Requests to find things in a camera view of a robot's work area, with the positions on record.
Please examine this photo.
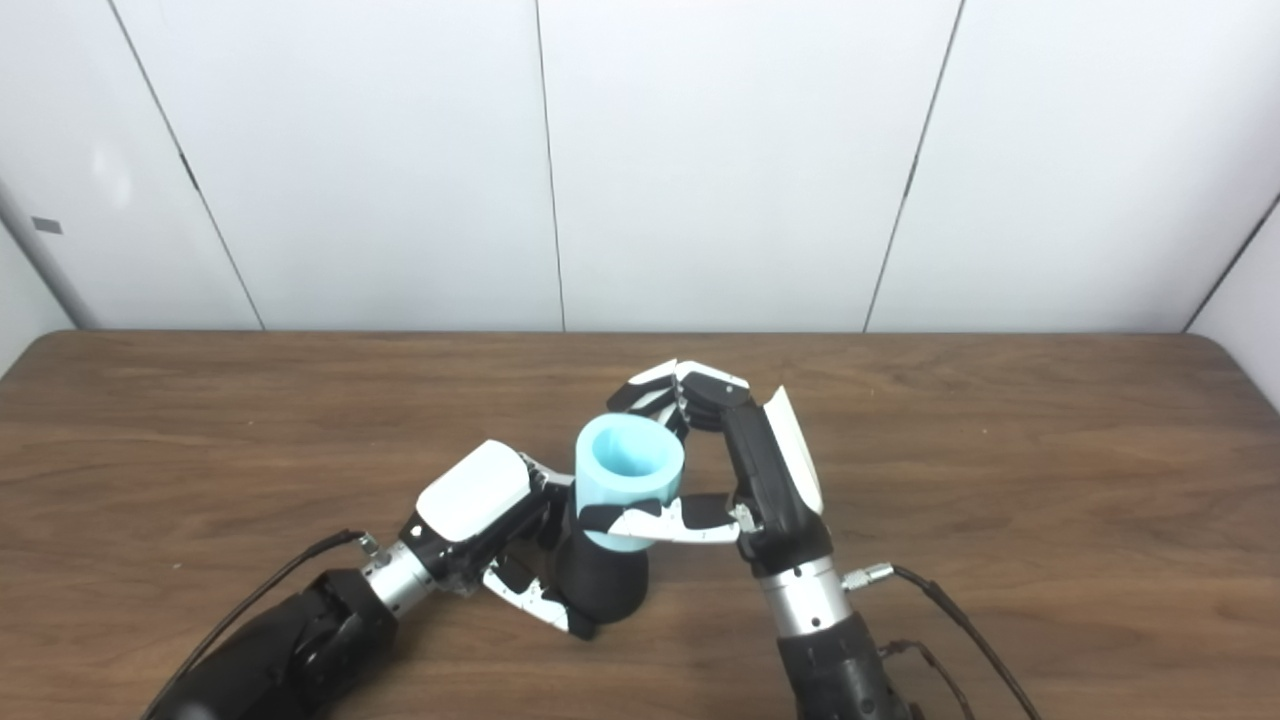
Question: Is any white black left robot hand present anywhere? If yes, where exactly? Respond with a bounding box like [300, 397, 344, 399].
[400, 440, 601, 641]

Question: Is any thick black right wrist cable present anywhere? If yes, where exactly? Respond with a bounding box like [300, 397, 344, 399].
[842, 563, 1041, 720]

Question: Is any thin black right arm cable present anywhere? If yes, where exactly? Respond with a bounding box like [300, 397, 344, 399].
[880, 640, 976, 720]

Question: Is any light-blue hose piece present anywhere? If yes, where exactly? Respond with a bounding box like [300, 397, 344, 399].
[574, 414, 687, 553]

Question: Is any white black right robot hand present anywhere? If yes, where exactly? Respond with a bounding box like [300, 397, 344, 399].
[578, 360, 834, 576]

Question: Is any black funnel-shaped nozzle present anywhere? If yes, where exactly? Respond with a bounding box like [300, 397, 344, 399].
[556, 500, 651, 626]

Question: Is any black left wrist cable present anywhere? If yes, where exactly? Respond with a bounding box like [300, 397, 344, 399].
[140, 530, 386, 720]

